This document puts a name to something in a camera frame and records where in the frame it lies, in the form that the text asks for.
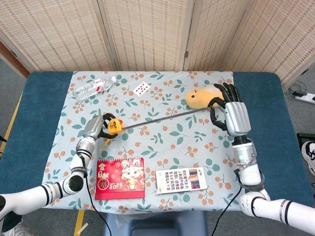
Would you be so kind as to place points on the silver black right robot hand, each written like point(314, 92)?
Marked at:
point(237, 118)

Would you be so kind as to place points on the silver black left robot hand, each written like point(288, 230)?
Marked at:
point(93, 126)

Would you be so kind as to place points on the yellow tape measure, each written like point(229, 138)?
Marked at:
point(115, 126)

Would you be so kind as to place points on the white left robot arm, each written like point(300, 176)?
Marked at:
point(24, 197)

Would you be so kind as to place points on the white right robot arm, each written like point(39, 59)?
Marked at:
point(248, 174)

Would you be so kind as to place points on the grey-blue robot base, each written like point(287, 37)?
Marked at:
point(157, 223)

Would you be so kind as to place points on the clear plastic water bottle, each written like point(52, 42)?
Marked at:
point(91, 87)

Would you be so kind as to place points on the yellow plush animal toy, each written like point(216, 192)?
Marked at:
point(199, 98)

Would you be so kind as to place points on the teal blue table cover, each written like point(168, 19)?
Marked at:
point(37, 110)

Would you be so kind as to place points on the red 2026 desk calendar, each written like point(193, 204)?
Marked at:
point(128, 177)

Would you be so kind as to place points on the red-pip playing card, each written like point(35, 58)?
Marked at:
point(142, 89)

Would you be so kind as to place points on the black power adapter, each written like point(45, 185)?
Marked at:
point(299, 93)

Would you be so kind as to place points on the floral leaf-print tablecloth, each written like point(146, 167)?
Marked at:
point(157, 147)

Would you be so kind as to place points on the black box on floor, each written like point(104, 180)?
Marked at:
point(305, 137)

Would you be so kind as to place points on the white power strip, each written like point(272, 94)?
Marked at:
point(306, 97)

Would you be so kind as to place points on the black and white sneaker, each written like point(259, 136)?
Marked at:
point(310, 157)

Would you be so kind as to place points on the postcard box with photo grid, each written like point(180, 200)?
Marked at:
point(177, 180)

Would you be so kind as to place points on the brown wooden door panel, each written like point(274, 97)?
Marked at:
point(9, 60)

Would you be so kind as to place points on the woven bamboo folding screen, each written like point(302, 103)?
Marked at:
point(147, 32)

